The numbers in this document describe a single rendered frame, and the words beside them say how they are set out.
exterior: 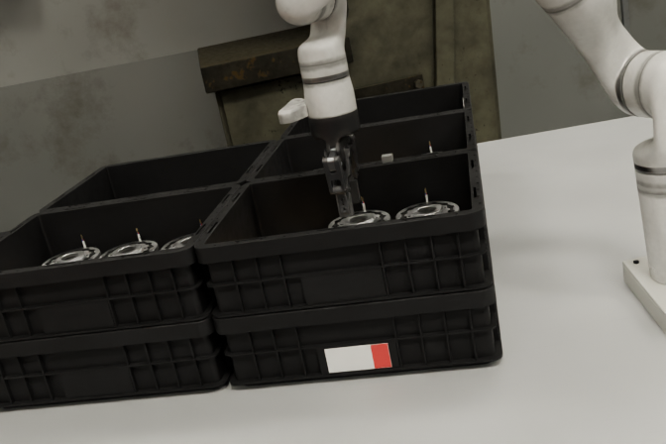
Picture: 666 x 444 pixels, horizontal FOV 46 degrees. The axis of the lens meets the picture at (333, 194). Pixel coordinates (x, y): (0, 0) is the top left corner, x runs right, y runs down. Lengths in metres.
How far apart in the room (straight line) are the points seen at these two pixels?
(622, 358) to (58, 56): 3.91
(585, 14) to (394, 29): 2.11
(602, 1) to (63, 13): 3.81
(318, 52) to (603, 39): 0.38
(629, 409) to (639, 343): 0.16
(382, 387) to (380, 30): 2.15
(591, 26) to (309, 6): 0.37
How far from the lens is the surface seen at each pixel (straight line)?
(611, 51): 1.14
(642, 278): 1.26
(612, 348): 1.16
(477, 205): 1.05
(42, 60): 4.68
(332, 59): 1.15
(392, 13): 3.12
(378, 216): 1.27
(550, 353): 1.15
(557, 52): 4.47
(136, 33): 4.49
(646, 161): 1.16
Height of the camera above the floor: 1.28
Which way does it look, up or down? 17 degrees down
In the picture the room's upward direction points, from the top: 11 degrees counter-clockwise
